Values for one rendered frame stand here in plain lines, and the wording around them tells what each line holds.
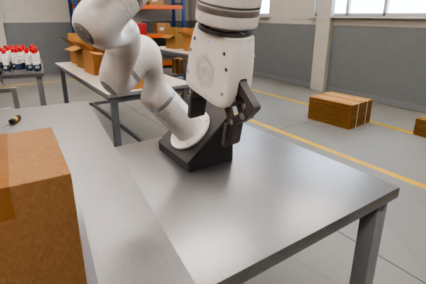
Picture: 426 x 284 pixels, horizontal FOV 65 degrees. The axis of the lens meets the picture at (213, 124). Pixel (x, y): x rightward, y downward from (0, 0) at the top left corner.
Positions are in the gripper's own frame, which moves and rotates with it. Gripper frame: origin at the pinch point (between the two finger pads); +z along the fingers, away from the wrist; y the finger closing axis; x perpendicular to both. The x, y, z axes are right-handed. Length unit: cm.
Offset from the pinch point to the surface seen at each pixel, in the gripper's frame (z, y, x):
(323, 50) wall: 143, -309, 500
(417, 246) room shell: 131, 8, 173
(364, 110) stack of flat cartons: 156, -144, 374
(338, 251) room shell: 136, -19, 129
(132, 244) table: 44.9, -19.2, -5.2
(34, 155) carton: 16.4, -27.2, -22.1
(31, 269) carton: 29.8, -12.1, -27.9
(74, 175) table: 56, -66, -6
